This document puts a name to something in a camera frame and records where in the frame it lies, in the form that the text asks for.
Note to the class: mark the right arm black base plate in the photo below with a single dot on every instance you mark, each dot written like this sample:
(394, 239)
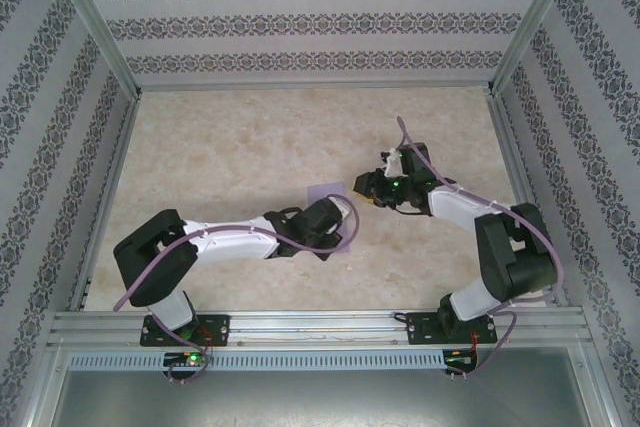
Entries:
(425, 329)

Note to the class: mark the aluminium mounting rail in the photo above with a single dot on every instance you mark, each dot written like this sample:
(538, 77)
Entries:
(310, 327)

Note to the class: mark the lilac cloth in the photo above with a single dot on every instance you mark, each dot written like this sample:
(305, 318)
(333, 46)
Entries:
(320, 192)

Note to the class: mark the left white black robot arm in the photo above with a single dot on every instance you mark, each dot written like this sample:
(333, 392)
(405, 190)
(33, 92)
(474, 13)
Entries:
(235, 249)

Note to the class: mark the aluminium frame post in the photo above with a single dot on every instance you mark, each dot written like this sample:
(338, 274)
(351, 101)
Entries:
(95, 17)
(531, 17)

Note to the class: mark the aluminium side rail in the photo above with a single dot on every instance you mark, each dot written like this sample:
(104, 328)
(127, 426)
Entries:
(109, 197)
(509, 147)

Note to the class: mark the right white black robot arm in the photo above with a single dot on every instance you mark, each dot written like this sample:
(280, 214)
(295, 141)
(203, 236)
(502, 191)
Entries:
(520, 257)

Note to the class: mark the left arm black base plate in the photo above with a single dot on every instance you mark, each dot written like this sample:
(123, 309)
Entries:
(220, 329)

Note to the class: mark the grey metal sheet panel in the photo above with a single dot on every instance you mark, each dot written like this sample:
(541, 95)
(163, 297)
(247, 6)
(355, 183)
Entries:
(320, 397)

